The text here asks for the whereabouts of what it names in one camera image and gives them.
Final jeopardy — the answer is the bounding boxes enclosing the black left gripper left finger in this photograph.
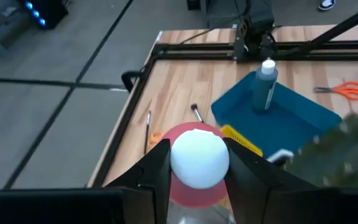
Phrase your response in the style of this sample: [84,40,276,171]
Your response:
[0,139,172,224]

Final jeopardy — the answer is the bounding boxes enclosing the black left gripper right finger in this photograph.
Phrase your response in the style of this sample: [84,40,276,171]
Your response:
[223,138,358,224]

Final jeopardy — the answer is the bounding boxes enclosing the red paint bottle white cap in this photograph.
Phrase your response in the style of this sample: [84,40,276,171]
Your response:
[162,121,236,224]

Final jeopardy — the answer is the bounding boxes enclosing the dark green paint bottle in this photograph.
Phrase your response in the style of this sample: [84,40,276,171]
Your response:
[252,58,278,113]

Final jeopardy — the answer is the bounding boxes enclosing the small orange object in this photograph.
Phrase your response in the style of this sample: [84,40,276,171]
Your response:
[149,131,165,147]

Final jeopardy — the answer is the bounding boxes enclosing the white faceted plant pot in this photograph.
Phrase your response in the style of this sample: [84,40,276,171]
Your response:
[266,148,295,165]

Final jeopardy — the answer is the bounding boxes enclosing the thin dark paintbrush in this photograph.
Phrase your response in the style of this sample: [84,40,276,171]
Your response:
[144,111,152,156]

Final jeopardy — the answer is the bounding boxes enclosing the teal plastic bin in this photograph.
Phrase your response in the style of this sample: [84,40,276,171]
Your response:
[211,71,343,159]

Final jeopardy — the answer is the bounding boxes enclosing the paintbrush with dark bristles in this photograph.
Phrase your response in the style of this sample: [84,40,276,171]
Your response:
[190,103,204,124]

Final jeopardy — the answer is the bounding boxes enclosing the green cactus plant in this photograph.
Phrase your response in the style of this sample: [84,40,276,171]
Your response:
[286,109,358,189]

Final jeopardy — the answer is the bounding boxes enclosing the person's shoe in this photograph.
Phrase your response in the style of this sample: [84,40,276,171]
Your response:
[318,0,336,12]

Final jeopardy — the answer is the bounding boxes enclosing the computer tower with glowing fans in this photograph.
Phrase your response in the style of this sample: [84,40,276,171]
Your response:
[19,0,70,30]

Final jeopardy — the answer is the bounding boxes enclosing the black clamp handle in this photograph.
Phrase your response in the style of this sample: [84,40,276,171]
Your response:
[121,70,143,93]

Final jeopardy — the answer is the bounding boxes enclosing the orange handled scissors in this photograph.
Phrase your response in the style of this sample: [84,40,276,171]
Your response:
[313,81,358,101]

